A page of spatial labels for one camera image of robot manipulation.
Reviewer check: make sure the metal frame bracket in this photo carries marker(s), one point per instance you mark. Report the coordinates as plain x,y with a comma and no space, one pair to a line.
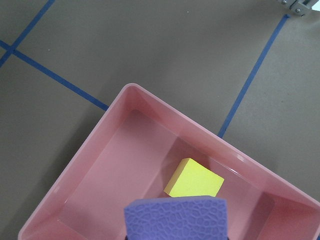
298,7

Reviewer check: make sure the purple foam block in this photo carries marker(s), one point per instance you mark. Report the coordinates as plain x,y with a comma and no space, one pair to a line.
177,218

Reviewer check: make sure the yellow foam block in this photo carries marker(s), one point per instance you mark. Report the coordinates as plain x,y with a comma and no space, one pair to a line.
193,179

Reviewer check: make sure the pink plastic bin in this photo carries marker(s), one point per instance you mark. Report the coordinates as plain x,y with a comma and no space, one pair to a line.
132,153

